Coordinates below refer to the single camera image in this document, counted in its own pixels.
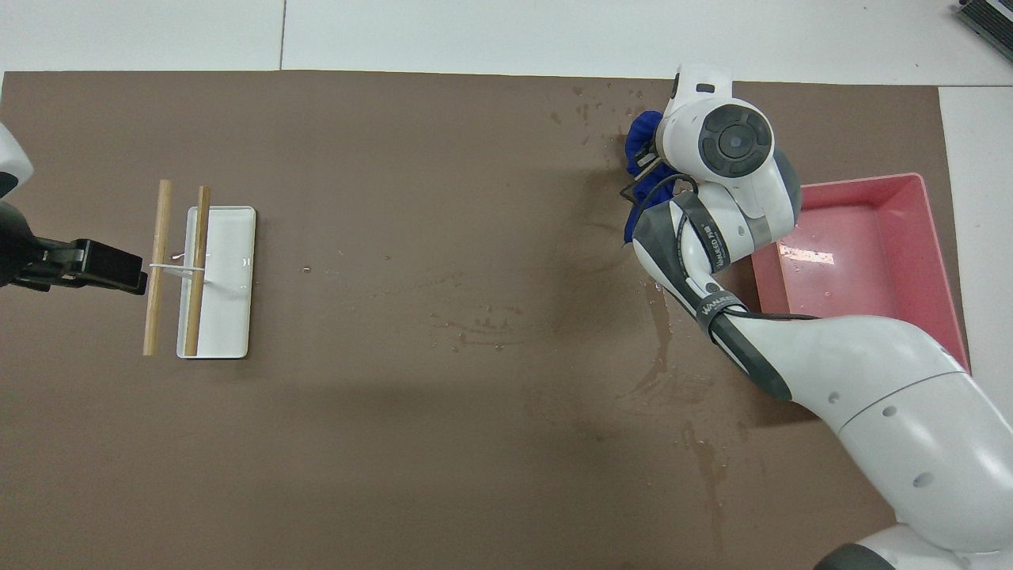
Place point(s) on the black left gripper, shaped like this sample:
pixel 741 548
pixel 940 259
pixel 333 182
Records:
pixel 47 265

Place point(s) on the blue towel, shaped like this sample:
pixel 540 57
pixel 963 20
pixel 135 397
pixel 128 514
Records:
pixel 643 127

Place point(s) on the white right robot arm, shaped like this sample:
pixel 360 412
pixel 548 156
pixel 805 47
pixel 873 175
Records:
pixel 870 380

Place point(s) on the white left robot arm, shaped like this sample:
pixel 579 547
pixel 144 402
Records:
pixel 12 158

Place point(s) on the white rectangular tray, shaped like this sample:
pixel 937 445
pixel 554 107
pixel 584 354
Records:
pixel 229 317

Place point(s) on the pink plastic bin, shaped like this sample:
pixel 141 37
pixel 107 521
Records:
pixel 870 237

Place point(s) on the brown table mat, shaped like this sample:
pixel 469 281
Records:
pixel 356 443

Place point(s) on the dark grey device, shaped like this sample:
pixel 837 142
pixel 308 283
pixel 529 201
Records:
pixel 989 14

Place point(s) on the white rod bracket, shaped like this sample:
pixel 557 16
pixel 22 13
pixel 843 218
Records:
pixel 176 267

